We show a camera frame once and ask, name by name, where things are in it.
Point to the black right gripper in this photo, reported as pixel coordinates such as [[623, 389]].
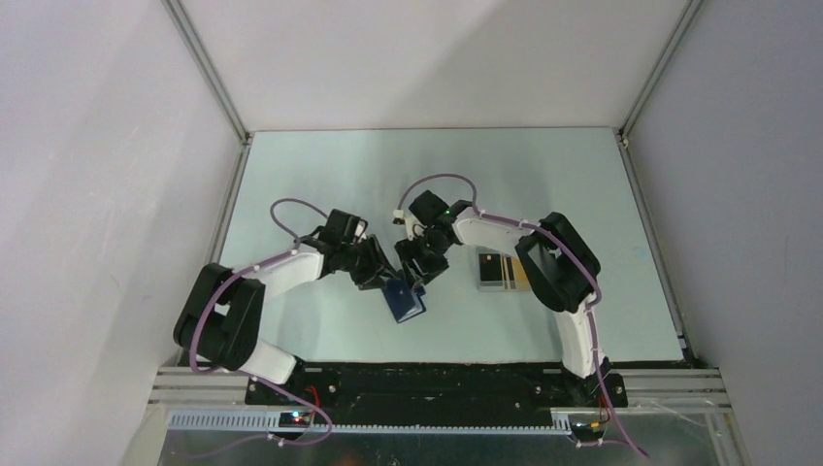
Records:
[[407, 250]]

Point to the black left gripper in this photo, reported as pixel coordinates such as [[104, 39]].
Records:
[[369, 279]]

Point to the blue card holder wallet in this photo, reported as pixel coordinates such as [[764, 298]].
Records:
[[404, 302]]

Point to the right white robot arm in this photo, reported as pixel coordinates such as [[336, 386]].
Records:
[[560, 268]]

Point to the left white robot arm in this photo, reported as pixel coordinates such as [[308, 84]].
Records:
[[220, 323]]

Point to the clear plastic card tray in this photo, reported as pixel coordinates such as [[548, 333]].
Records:
[[494, 288]]

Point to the left controller board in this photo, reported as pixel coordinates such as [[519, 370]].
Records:
[[295, 420]]

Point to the controller board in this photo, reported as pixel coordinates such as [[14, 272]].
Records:
[[593, 426], [295, 420]]

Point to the right controller board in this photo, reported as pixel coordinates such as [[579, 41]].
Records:
[[593, 426]]

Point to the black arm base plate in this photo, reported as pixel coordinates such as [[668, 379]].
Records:
[[444, 394]]

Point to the grey cable duct strip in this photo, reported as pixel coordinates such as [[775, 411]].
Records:
[[276, 422]]

